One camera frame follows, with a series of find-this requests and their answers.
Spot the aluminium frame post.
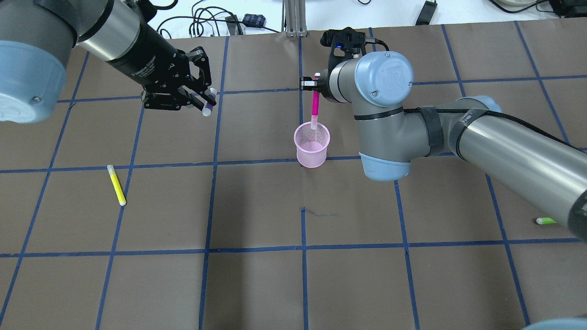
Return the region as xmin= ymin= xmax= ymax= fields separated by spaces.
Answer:
xmin=282 ymin=0 xmax=308 ymax=38

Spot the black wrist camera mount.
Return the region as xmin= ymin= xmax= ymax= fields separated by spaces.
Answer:
xmin=319 ymin=27 xmax=390 ymax=60

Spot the purple marker pen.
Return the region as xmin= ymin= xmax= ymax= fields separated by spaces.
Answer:
xmin=201 ymin=88 xmax=218 ymax=117

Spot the yellow marker pen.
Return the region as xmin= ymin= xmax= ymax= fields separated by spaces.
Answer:
xmin=106 ymin=165 xmax=127 ymax=207

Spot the pink marker pen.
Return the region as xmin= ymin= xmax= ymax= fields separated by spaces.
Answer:
xmin=310 ymin=90 xmax=320 ymax=130

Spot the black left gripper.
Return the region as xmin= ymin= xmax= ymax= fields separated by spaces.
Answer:
xmin=110 ymin=22 xmax=212 ymax=111

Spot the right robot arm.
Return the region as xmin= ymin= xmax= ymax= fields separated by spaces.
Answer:
xmin=299 ymin=51 xmax=587 ymax=242

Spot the green marker pen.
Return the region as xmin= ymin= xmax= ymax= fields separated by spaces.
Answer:
xmin=535 ymin=217 xmax=558 ymax=225

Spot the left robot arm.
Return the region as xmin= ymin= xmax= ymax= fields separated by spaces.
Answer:
xmin=0 ymin=0 xmax=217 ymax=124

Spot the pink mesh cup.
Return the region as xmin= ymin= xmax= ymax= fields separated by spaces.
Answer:
xmin=293 ymin=122 xmax=331 ymax=168

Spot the black power adapter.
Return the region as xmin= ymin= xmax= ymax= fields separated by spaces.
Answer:
xmin=415 ymin=0 xmax=437 ymax=26

